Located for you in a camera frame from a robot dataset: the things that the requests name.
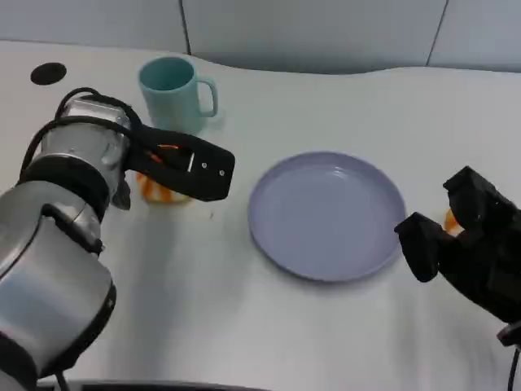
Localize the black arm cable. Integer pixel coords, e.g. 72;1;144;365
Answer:
507;346;521;391
19;86;142;176

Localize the orange and white bread roll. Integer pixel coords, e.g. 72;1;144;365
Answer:
442;207;465;236
136;143;190;204

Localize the black round table grommet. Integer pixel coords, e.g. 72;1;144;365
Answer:
30;62;68;86

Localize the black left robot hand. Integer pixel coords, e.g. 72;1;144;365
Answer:
124;124;236;203

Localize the pale green mug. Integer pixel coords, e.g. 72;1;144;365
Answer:
138;56;220;134

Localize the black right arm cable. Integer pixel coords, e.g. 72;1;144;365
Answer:
507;346;521;391

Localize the lilac plate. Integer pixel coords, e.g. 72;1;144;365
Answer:
247;151;407;283

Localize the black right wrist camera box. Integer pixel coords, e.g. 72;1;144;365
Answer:
496;319;521;346

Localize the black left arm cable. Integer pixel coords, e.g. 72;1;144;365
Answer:
19;86;142;176

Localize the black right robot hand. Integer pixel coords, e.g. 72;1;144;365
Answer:
393;165;521;323

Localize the desk partition screen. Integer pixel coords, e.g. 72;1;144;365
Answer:
0;0;521;74

